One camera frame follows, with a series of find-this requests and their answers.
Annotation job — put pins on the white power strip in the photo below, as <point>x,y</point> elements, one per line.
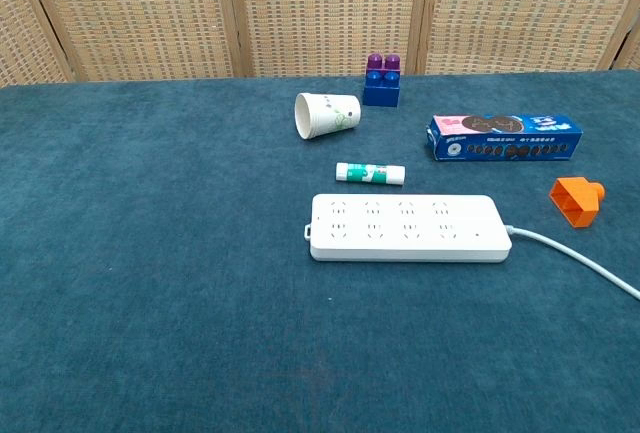
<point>407,233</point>

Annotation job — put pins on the white paper cup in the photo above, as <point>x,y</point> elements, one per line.
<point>325,114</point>

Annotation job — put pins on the blue table cloth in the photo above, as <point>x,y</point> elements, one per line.
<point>200,273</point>

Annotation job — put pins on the blue cookie box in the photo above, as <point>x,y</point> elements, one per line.
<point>505,138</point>

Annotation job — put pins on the blue toy building block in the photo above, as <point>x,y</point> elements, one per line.
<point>381,91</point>

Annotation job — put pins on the purple toy building block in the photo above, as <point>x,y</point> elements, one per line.
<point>383,62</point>

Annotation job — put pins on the orange plastic funnel block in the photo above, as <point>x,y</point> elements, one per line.
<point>575,200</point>

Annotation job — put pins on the woven folding screen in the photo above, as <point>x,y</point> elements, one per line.
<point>320,13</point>

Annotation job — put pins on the green white glue stick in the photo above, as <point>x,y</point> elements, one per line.
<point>370,173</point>

